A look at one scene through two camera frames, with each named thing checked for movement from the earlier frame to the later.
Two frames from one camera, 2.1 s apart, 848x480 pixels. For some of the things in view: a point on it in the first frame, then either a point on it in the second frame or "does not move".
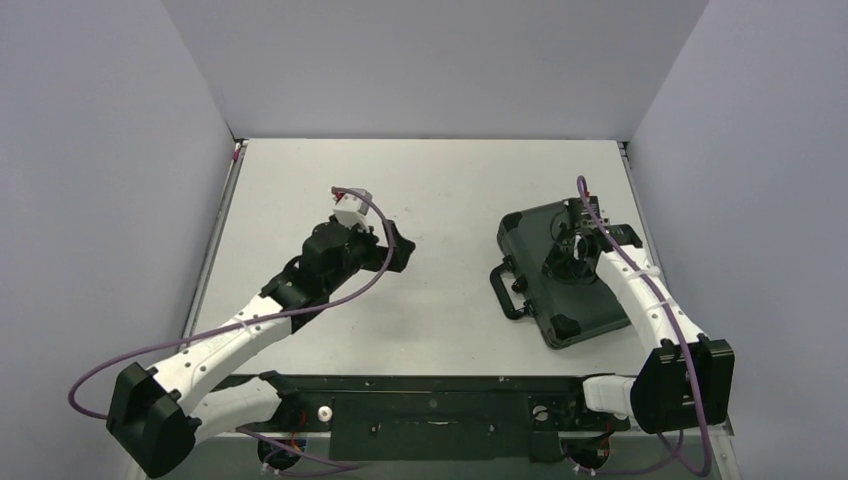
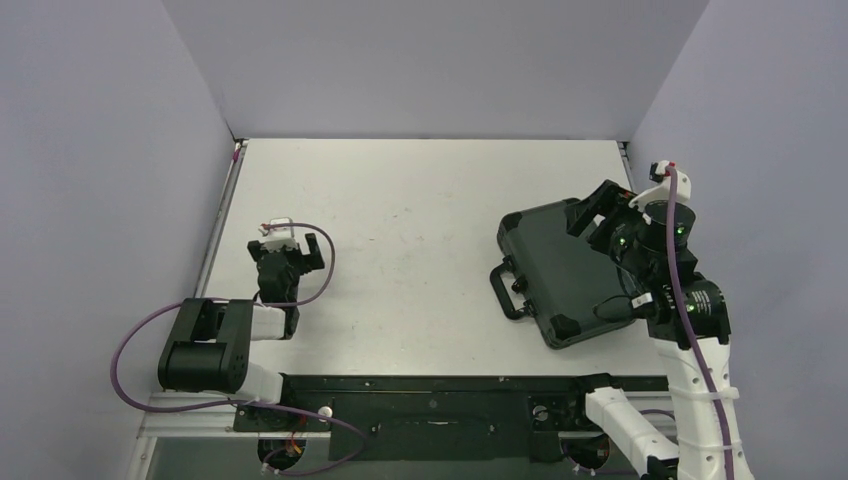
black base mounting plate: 439,419 does not move
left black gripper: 378,254 → 309,262
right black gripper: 571,245 → 611,216
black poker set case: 565,313 does not move
